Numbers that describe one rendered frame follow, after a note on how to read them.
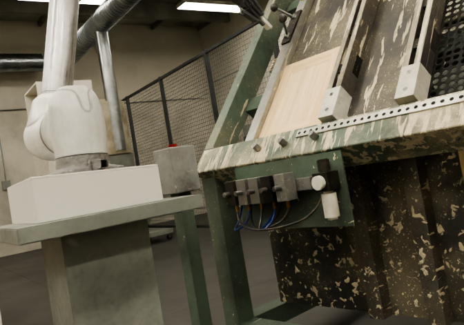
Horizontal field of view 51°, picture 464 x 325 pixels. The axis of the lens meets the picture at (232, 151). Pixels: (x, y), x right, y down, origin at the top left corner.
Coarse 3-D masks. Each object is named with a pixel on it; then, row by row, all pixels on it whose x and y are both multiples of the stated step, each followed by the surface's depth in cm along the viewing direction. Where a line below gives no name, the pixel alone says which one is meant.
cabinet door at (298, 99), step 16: (336, 48) 190; (304, 64) 200; (320, 64) 192; (288, 80) 202; (304, 80) 194; (320, 80) 186; (288, 96) 196; (304, 96) 187; (320, 96) 180; (272, 112) 197; (288, 112) 189; (304, 112) 181; (272, 128) 190; (288, 128) 182
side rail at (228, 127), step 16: (272, 0) 253; (288, 0) 257; (272, 16) 247; (256, 32) 244; (272, 32) 245; (256, 48) 236; (272, 48) 243; (256, 64) 234; (240, 80) 226; (256, 80) 232; (240, 96) 224; (224, 112) 219; (240, 112) 222; (224, 128) 215; (240, 128) 221; (208, 144) 213; (224, 144) 213
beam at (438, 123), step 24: (336, 120) 160; (384, 120) 144; (408, 120) 137; (432, 120) 131; (456, 120) 126; (240, 144) 194; (264, 144) 182; (288, 144) 171; (312, 144) 162; (336, 144) 153; (360, 144) 146; (384, 144) 142; (408, 144) 138; (432, 144) 134; (456, 144) 131; (216, 168) 196
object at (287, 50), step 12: (300, 0) 232; (312, 0) 230; (300, 24) 222; (288, 48) 214; (276, 60) 215; (288, 60) 212; (276, 72) 208; (276, 84) 205; (264, 96) 204; (264, 108) 198; (264, 120) 197; (252, 132) 195
